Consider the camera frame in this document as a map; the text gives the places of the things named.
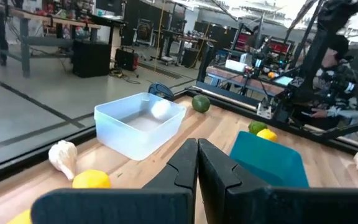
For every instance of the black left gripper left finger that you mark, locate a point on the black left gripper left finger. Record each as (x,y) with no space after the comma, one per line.
(172,199)

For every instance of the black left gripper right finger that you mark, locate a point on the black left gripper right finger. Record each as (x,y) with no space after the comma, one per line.
(228,199)

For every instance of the green lime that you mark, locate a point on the green lime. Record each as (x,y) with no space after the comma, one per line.
(255,126)

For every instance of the dark green avocado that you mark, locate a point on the dark green avocado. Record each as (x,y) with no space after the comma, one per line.
(200,103)

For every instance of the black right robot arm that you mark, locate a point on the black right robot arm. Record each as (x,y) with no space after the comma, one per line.
(317,56)

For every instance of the teal plastic bin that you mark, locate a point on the teal plastic bin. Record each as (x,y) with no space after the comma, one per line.
(266,161)

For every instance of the yellow lemon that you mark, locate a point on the yellow lemon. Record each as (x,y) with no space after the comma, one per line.
(267,135)
(22,218)
(91,180)

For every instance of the clear plastic bin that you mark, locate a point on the clear plastic bin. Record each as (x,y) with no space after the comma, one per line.
(113,130)

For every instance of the blue and black floor object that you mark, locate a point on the blue and black floor object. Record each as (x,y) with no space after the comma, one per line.
(160,91)

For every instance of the background wooden table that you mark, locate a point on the background wooden table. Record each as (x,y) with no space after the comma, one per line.
(244,81)

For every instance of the person's hand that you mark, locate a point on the person's hand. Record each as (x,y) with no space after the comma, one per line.
(319,113)

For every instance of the tablet screen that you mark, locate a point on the tablet screen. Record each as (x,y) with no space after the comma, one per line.
(283,80)

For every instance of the small orange ball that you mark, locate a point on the small orange ball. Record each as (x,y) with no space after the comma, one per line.
(271,75)

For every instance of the white box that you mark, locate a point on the white box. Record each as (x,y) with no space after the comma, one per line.
(235,65)

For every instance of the red and black machine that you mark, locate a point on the red and black machine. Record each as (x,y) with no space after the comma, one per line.
(126,59)

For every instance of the red tool cabinet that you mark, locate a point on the red tool cabinet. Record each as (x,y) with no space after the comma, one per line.
(279,47)

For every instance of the person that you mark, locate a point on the person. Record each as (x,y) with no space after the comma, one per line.
(337,81)

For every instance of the black cabinet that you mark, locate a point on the black cabinet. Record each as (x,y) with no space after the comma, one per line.
(90,59)

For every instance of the wooden workbench with grey legs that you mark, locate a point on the wooden workbench with grey legs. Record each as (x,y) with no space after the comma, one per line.
(26,40)

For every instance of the white metal bracket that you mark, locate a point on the white metal bracket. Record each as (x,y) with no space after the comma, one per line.
(264,111)

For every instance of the black aluminium table frame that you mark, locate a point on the black aluminium table frame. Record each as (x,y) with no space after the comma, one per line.
(42,153)

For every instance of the black post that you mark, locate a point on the black post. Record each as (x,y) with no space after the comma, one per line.
(206,62)

